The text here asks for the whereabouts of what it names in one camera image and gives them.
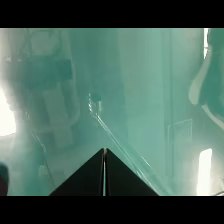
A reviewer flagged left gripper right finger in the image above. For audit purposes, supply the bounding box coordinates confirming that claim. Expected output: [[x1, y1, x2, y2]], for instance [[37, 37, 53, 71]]
[[105, 147, 160, 197]]

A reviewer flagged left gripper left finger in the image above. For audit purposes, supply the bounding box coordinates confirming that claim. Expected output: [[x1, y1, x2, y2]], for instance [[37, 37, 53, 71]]
[[49, 147, 105, 197]]

